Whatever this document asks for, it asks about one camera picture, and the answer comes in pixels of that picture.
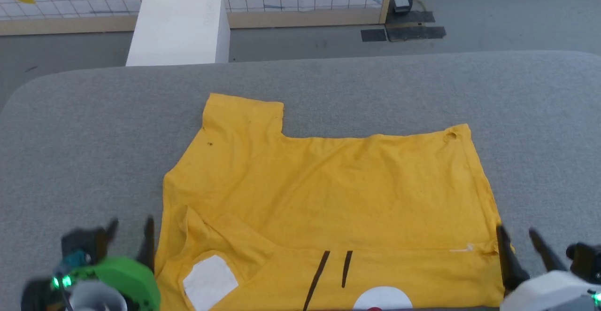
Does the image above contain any black stand base plate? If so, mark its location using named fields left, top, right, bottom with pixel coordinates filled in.
left=386, top=11, right=436, bottom=25

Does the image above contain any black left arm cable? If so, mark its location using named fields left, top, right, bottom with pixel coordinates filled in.
left=51, top=251, right=92, bottom=311

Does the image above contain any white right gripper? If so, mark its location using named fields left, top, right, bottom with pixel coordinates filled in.
left=496, top=225, right=601, bottom=311

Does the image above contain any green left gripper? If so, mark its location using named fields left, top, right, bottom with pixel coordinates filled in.
left=63, top=215, right=162, bottom=311

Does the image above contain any white rectangular box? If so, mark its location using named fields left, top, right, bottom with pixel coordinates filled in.
left=125, top=0, right=231, bottom=67

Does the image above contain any small black floor mat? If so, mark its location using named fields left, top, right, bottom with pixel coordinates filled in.
left=361, top=29, right=388, bottom=43

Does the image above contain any large black floor mat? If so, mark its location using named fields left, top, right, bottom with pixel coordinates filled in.
left=386, top=25, right=447, bottom=42

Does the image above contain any yellow T-shirt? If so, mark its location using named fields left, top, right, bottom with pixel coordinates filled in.
left=154, top=93, right=515, bottom=311

